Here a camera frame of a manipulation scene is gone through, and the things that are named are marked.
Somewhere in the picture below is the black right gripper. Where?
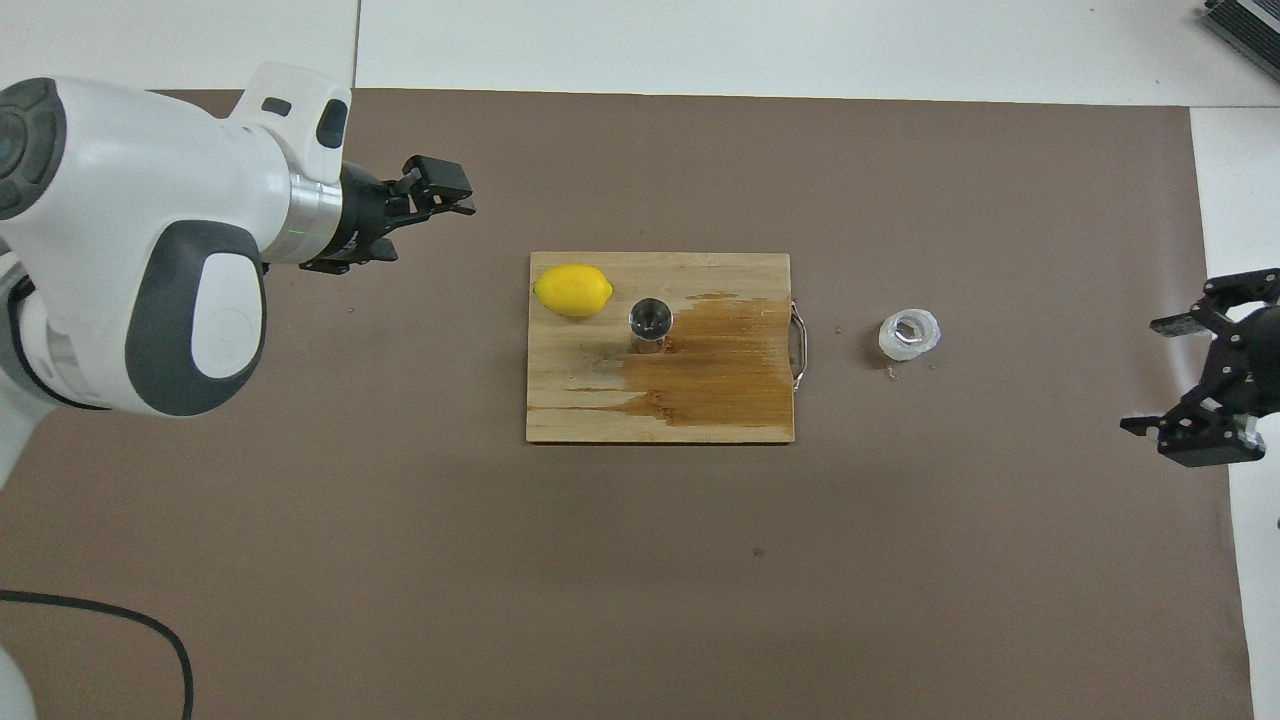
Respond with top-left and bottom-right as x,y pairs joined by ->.
1119,267 -> 1280,469

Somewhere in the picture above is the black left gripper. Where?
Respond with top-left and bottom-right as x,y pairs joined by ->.
298,155 -> 477,277

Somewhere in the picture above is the steel jigger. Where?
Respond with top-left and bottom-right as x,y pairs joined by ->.
628,299 -> 675,355

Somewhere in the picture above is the yellow lemon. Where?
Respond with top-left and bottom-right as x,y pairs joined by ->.
532,264 -> 614,319

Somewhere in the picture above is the wooden cutting board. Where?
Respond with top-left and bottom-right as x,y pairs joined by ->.
526,251 -> 808,445

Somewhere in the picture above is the black ribbed device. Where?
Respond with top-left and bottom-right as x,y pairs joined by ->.
1203,0 -> 1280,73

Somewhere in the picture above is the brown paper mat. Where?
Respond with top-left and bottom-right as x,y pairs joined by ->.
0,88 -> 1257,720

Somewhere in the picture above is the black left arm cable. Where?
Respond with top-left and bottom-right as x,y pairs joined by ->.
0,589 -> 195,720

